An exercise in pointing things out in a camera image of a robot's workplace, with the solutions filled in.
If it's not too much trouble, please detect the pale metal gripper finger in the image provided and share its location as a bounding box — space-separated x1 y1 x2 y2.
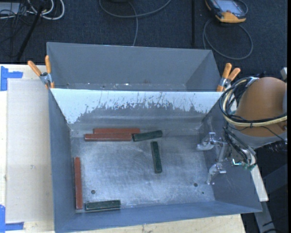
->
196 132 225 151
206 162 227 186

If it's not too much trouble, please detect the dark green flat block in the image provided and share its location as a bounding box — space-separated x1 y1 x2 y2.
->
131 130 163 142
149 141 163 174
84 200 122 212

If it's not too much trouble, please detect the grey metal bin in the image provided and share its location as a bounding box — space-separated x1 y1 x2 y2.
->
46 42 263 233

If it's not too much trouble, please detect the red-brown flat block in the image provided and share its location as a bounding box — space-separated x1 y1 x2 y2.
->
84 133 133 142
93 127 141 135
73 156 84 210

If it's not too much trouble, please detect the pale wood flat board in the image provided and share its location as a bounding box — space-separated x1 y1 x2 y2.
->
5 78 53 223

